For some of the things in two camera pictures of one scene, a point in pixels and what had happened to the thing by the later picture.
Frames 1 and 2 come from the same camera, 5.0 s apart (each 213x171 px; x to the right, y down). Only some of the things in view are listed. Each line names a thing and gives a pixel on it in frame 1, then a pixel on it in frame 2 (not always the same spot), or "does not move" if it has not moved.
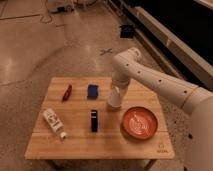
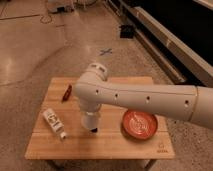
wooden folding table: x=75 y=122 does not move
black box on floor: x=126 y=31 does not move
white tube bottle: x=55 y=122 does not move
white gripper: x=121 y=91 to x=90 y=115
